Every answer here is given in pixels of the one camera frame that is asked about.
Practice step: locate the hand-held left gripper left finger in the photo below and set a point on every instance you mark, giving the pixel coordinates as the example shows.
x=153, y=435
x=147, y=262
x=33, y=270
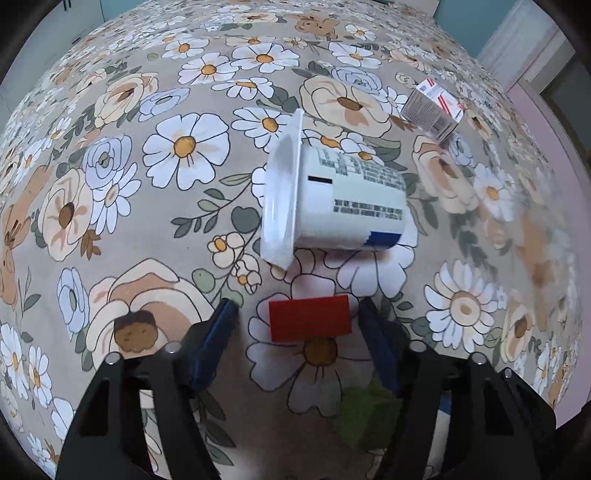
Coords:
x=212, y=341

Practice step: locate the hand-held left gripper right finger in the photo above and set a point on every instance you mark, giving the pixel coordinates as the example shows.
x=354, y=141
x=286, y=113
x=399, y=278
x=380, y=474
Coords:
x=381, y=346

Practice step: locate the red toy block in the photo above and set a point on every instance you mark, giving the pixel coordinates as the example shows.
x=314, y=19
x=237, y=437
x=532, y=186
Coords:
x=309, y=318

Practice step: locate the green toy brick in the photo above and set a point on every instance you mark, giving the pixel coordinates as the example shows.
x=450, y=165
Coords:
x=364, y=415

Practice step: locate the white plastic cup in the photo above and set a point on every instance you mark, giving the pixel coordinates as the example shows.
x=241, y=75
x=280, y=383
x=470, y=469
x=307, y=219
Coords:
x=351, y=203

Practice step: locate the floral bedspread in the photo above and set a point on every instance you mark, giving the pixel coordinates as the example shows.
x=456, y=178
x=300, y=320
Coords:
x=138, y=207

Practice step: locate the small white printed box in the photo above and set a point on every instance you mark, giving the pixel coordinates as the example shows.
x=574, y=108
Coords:
x=429, y=110

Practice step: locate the white curtain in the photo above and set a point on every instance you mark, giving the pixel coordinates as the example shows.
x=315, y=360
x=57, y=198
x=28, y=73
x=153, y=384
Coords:
x=521, y=41

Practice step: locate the white wardrobe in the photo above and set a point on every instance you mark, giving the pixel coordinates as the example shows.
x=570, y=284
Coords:
x=44, y=27

